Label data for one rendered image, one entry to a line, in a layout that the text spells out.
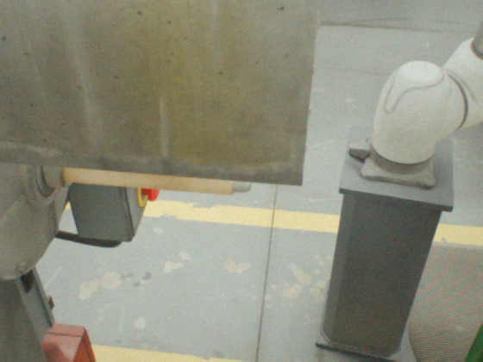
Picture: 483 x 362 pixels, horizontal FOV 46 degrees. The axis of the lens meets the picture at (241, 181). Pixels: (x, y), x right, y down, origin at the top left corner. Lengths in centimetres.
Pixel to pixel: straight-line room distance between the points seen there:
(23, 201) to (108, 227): 38
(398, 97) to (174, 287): 112
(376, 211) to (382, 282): 27
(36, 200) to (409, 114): 95
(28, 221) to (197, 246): 163
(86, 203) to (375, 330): 115
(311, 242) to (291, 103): 192
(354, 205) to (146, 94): 117
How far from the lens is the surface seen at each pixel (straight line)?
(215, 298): 208
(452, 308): 217
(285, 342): 198
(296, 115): 36
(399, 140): 142
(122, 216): 97
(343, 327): 189
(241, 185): 60
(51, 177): 64
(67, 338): 129
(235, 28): 34
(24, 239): 66
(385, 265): 164
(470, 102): 149
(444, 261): 231
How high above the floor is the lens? 165
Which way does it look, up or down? 41 degrees down
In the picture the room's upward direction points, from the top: straight up
